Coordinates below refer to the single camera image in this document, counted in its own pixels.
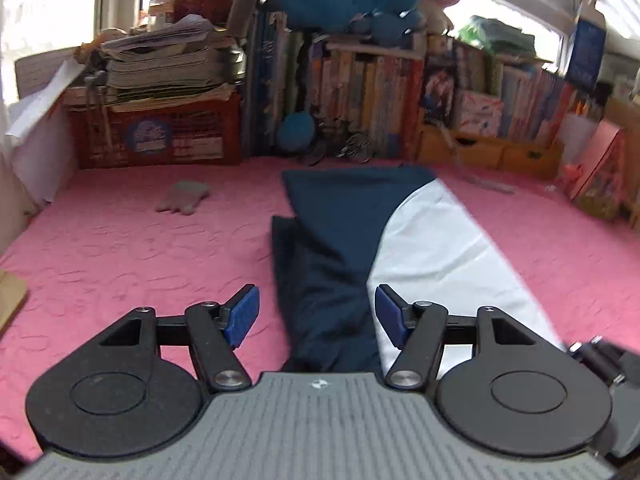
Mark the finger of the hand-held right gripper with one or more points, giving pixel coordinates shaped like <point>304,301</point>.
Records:
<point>595,357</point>

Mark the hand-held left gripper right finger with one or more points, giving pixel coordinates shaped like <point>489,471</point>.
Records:
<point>390,315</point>

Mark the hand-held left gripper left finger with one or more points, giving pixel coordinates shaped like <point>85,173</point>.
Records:
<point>242,315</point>

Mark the navy jacket with striped trim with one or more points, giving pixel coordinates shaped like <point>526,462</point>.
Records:
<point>330,240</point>

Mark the pink bunny pattern blanket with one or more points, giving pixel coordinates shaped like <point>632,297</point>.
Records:
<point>125,260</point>

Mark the grey plush toy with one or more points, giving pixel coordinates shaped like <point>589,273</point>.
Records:
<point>182,197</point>

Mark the miniature black bicycle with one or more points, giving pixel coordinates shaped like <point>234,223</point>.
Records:
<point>350,147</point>

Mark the pink triangular toy box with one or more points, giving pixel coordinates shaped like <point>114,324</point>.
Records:
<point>600,175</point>

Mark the red plastic crate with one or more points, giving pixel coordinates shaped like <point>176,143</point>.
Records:
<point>190,135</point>

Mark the blue plush ball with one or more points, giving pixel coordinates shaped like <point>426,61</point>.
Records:
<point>296,132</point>

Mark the wooden drawer organizer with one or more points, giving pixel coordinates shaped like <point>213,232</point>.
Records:
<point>490,152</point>

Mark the white printed box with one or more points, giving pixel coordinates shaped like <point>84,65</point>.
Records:
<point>480,112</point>

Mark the row of upright books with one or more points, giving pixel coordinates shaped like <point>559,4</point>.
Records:
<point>360,90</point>

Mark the stack of papers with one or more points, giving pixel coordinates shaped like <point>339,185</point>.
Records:
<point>165,65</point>

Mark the white paper sheets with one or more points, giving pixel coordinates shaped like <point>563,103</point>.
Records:
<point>35,110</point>

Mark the green folded cloth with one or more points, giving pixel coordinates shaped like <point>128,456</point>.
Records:
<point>500,35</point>

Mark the blue carton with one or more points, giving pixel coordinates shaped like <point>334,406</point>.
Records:
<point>586,45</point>

